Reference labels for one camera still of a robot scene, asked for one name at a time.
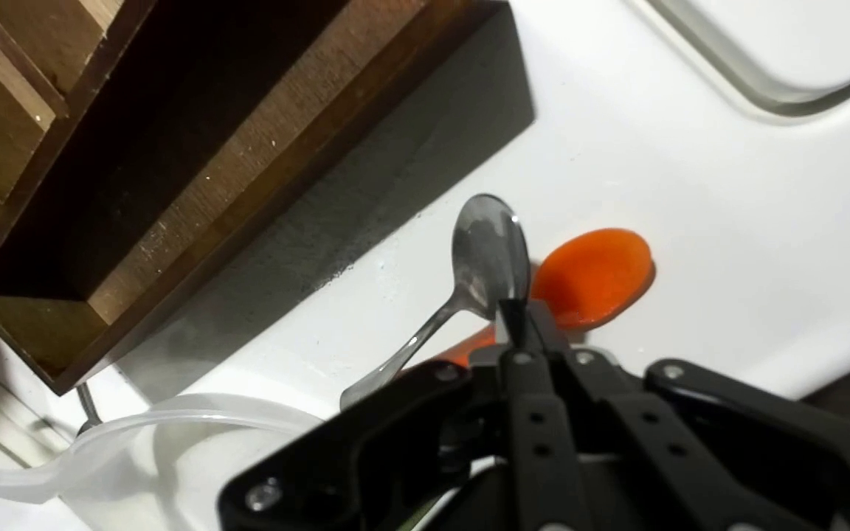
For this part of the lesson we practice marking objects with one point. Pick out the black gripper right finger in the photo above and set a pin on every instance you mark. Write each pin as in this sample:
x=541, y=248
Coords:
x=700, y=443

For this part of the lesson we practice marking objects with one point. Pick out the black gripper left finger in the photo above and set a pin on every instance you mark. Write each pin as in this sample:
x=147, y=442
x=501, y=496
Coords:
x=532, y=443

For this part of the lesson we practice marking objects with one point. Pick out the silver metal spoon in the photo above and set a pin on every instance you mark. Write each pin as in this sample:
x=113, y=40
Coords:
x=488, y=245

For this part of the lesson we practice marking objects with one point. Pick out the orange plastic spoon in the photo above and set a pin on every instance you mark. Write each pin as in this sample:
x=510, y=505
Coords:
x=598, y=275

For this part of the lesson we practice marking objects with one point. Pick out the dark wooden cutlery holder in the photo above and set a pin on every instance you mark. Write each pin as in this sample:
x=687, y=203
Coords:
x=249, y=127

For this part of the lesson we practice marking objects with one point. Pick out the white washing machine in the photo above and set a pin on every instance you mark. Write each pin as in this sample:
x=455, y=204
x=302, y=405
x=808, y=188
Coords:
x=738, y=245

